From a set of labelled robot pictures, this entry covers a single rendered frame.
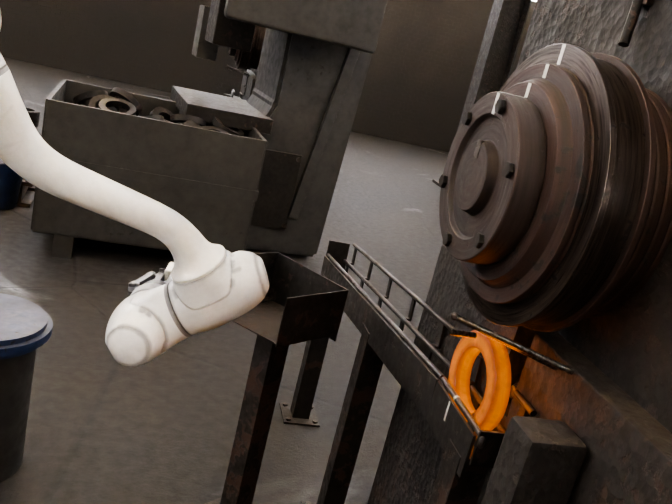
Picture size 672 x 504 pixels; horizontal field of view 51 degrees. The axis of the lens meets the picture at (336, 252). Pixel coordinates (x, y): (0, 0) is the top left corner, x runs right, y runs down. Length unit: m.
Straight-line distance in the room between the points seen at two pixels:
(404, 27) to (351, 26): 7.76
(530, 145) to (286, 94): 3.00
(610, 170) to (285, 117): 3.12
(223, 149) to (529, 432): 2.63
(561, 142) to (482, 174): 0.14
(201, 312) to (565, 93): 0.67
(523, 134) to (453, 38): 10.71
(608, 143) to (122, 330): 0.79
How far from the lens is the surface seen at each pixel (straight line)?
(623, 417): 1.10
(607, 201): 1.03
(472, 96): 8.16
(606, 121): 1.06
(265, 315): 1.77
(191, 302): 1.20
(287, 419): 2.52
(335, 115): 4.07
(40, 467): 2.18
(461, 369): 1.39
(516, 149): 1.08
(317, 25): 3.73
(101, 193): 1.15
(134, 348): 1.21
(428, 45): 11.66
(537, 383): 1.28
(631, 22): 1.34
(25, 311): 2.02
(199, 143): 3.49
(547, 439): 1.11
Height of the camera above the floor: 1.27
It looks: 16 degrees down
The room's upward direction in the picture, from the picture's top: 14 degrees clockwise
